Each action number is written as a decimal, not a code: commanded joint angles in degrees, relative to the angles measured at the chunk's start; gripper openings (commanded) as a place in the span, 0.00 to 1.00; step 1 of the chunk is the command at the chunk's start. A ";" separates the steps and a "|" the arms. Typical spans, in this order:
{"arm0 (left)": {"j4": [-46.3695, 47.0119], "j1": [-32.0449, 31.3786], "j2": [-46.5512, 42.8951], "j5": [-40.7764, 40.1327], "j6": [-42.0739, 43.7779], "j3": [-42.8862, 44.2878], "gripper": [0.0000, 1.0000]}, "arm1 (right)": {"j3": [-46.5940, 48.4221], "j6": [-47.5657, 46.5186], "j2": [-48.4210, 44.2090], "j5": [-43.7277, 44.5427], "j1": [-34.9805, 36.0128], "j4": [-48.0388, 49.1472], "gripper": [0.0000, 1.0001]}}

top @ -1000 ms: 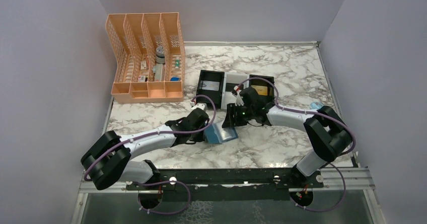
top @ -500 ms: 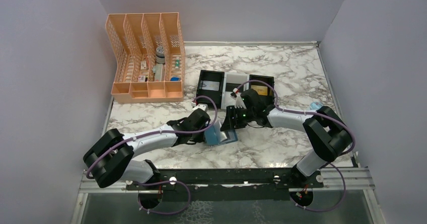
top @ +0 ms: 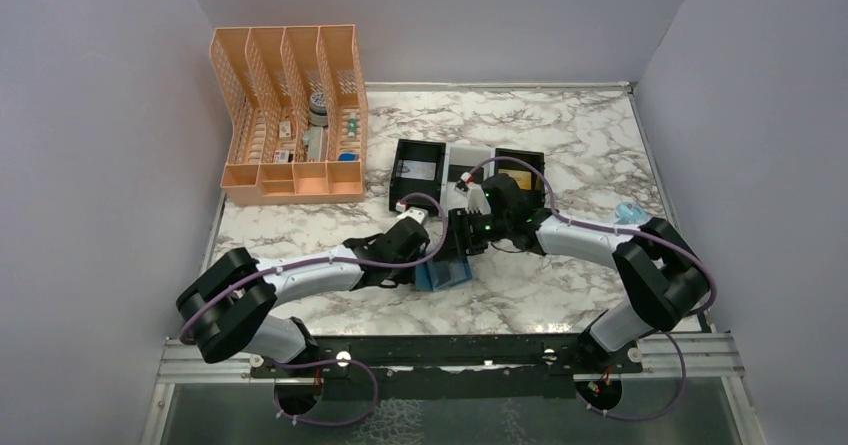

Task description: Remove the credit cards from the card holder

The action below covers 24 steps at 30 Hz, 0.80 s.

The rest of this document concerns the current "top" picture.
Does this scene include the gold card in right tray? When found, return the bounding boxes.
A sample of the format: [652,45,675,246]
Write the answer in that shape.
[510,170,533,191]

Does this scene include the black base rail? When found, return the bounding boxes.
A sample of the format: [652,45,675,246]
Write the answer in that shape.
[245,333,643,385]

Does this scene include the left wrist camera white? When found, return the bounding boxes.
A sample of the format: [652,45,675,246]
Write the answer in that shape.
[395,202,429,225]

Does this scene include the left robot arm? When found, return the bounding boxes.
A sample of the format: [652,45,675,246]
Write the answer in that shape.
[176,218,430,376]

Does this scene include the white middle card tray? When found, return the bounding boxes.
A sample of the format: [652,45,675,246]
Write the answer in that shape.
[440,143,495,211]

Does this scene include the blue card holder wallet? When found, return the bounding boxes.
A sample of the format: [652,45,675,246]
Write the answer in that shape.
[414,258,473,292]

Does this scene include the round tin in organizer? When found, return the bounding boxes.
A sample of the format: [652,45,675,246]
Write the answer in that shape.
[308,91,328,127]

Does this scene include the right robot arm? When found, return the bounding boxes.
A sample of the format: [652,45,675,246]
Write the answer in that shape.
[436,174,710,372]

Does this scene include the orange plastic desk organizer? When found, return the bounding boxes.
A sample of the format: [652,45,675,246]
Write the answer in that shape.
[209,24,368,206]

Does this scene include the black left card tray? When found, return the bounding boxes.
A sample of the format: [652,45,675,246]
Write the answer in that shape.
[388,139,447,212]

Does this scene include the silver card in left tray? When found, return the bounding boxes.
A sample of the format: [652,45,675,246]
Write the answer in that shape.
[400,160,437,181]

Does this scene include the white red labelled box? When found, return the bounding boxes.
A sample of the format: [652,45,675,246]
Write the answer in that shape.
[272,149,292,163]

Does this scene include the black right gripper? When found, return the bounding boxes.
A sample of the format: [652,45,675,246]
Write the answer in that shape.
[433,207,510,262]

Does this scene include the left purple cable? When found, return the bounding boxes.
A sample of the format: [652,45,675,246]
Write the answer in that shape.
[177,192,449,429]

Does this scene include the green white small bottle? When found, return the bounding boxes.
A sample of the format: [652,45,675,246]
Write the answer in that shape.
[346,114,359,139]

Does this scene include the light blue tape dispenser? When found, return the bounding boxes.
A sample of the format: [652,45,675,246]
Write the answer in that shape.
[613,202,651,225]

